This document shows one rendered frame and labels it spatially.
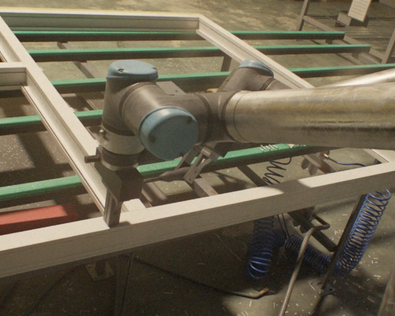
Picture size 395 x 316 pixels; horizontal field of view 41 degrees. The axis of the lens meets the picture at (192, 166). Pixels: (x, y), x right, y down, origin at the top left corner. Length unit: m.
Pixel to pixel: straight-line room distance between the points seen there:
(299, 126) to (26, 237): 0.59
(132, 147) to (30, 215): 0.71
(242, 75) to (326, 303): 1.46
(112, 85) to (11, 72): 0.91
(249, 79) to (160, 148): 0.56
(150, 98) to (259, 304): 1.67
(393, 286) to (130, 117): 0.53
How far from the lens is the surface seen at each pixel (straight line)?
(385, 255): 3.05
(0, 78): 1.83
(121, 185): 1.01
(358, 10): 5.80
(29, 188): 1.34
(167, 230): 1.21
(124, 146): 0.99
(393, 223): 3.36
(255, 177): 2.80
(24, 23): 2.39
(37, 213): 1.65
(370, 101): 0.68
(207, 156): 1.32
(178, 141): 0.86
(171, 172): 1.34
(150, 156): 1.04
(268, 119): 0.80
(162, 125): 0.83
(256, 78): 1.36
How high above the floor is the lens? 1.64
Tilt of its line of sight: 31 degrees down
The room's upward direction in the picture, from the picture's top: 13 degrees clockwise
